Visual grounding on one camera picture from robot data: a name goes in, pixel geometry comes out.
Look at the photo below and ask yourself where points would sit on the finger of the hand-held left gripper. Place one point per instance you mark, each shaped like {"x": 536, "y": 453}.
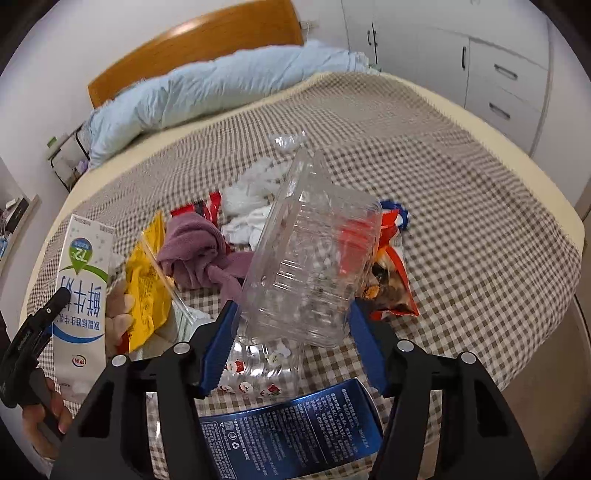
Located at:
{"x": 48, "y": 310}

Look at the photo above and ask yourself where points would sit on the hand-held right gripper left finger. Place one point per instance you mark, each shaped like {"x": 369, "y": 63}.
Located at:
{"x": 219, "y": 350}

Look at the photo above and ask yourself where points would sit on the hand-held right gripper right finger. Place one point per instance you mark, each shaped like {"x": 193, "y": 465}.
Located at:
{"x": 369, "y": 346}

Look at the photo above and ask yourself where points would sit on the white milk carton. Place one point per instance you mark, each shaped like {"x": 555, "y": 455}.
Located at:
{"x": 83, "y": 286}

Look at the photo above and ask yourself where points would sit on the clear printed plastic cup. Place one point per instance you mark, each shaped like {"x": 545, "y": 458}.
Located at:
{"x": 258, "y": 369}

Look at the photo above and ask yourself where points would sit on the orange snack bag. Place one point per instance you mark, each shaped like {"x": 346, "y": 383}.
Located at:
{"x": 392, "y": 281}

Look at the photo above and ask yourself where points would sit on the yellow snack packet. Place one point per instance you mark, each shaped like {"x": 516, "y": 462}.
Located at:
{"x": 147, "y": 295}

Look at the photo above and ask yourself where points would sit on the dark blue box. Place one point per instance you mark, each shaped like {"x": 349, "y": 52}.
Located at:
{"x": 286, "y": 424}

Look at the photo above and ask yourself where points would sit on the clear plastic clamshell container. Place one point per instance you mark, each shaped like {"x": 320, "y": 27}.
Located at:
{"x": 314, "y": 258}

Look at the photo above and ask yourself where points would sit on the purple towel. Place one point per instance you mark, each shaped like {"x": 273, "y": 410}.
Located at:
{"x": 194, "y": 249}

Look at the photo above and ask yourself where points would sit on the red cookie packet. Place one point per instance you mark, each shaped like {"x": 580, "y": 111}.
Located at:
{"x": 210, "y": 205}

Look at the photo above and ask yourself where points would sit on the person's left hand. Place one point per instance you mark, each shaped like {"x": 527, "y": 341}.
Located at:
{"x": 46, "y": 429}

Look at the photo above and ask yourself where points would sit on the beige crumpled wrapper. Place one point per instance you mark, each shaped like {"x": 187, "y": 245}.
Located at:
{"x": 117, "y": 318}

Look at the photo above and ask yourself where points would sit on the windowsill clutter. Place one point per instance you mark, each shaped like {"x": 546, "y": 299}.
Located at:
{"x": 14, "y": 212}

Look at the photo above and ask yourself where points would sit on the bedside folding rack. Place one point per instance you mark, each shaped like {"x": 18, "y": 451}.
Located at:
{"x": 62, "y": 159}

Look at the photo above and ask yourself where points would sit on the small crumpled clear wrap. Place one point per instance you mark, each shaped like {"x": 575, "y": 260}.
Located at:
{"x": 286, "y": 142}

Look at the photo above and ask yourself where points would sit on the cream mattress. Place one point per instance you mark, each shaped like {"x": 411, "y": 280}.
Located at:
{"x": 485, "y": 129}

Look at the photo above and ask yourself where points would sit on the light blue duvet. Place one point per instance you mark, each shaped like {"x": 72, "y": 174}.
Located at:
{"x": 207, "y": 87}

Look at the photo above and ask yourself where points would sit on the wooden headboard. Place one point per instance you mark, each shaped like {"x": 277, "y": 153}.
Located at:
{"x": 184, "y": 41}

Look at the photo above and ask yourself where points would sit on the white wardrobe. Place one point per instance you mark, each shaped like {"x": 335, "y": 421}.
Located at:
{"x": 498, "y": 60}

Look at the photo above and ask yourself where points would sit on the wall socket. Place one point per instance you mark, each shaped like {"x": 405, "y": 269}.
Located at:
{"x": 305, "y": 25}

